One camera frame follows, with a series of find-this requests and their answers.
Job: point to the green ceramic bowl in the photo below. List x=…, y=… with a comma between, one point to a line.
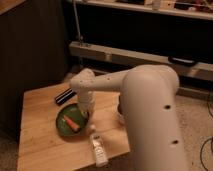
x=73, y=112

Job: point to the black handle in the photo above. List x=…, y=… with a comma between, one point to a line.
x=182, y=62

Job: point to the cluttered background shelf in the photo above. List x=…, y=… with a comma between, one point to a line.
x=149, y=9

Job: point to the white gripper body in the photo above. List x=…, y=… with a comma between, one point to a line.
x=86, y=107

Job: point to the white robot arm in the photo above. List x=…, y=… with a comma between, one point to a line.
x=147, y=100

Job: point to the metal vertical pole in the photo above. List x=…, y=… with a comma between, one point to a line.
x=79, y=36

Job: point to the white cup with blue sponge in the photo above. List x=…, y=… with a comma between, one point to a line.
x=120, y=114

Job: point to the black rectangular box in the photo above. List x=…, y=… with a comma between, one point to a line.
x=64, y=96

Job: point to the grey metal rail beam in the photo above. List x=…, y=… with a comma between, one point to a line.
x=201, y=70

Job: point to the clear plastic bottle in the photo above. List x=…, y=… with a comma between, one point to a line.
x=98, y=148

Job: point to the orange carrot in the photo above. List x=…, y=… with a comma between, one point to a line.
x=71, y=123

